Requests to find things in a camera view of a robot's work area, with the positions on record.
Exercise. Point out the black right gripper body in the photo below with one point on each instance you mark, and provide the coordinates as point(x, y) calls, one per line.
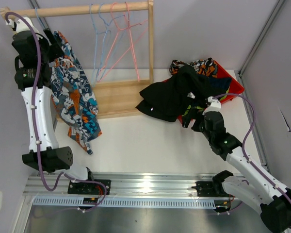
point(199, 124)

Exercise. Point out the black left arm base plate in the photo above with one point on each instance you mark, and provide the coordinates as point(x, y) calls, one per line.
point(82, 188)

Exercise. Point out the lime green shorts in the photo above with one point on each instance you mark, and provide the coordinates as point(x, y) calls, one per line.
point(219, 97)

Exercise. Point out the teal patterned shorts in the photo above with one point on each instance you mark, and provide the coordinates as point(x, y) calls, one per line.
point(73, 97)

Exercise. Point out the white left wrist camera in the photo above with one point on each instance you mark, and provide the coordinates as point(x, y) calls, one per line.
point(19, 25)

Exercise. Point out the orange camouflage shorts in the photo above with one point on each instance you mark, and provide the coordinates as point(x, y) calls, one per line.
point(208, 67)

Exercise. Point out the slotted white cable duct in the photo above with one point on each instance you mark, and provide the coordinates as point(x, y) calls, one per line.
point(131, 202)

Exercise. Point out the black shorts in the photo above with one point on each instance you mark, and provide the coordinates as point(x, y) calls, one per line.
point(170, 99)

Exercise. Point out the blue hanger holding green shorts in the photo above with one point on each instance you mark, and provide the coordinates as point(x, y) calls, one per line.
point(122, 24)

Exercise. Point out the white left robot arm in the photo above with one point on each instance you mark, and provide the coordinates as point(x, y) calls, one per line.
point(32, 78)

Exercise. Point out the wooden clothes rack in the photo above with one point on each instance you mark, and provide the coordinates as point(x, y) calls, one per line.
point(116, 98)

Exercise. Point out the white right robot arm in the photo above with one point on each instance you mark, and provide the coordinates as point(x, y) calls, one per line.
point(270, 198)

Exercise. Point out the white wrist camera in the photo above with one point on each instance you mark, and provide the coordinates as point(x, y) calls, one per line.
point(213, 105)
point(19, 25)

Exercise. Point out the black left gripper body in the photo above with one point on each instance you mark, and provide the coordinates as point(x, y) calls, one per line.
point(54, 51)

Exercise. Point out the navy blue shorts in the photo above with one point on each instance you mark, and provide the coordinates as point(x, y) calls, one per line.
point(220, 83)

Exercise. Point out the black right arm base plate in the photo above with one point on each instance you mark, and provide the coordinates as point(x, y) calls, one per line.
point(207, 189)

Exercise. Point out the aluminium mounting rail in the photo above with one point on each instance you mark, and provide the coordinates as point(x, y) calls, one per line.
point(131, 185)

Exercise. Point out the red plastic tray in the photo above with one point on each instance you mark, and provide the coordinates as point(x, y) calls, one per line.
point(234, 87)

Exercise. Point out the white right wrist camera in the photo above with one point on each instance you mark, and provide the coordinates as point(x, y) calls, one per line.
point(213, 105)

